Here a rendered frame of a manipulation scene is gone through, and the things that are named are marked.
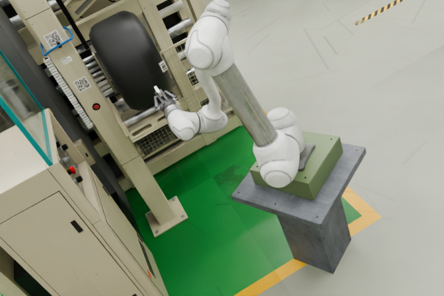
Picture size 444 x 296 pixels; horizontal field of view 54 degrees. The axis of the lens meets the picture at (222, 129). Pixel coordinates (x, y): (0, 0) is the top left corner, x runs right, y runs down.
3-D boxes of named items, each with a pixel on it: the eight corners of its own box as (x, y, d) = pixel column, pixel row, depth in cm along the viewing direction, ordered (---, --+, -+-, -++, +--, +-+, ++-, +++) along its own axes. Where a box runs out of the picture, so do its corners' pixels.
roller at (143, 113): (124, 125, 255) (121, 119, 257) (126, 129, 259) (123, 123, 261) (176, 97, 261) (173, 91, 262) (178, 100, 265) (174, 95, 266)
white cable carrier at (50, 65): (88, 129, 258) (43, 61, 230) (87, 125, 262) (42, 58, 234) (95, 125, 258) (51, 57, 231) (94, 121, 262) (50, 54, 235)
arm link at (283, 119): (306, 134, 211) (295, 98, 199) (304, 160, 197) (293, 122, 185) (274, 139, 216) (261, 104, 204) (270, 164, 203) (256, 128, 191)
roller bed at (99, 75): (89, 106, 292) (66, 69, 275) (86, 98, 304) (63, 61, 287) (116, 92, 295) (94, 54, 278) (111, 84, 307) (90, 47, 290)
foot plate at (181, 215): (154, 238, 306) (153, 236, 304) (145, 215, 327) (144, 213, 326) (188, 217, 310) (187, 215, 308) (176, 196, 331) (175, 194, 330)
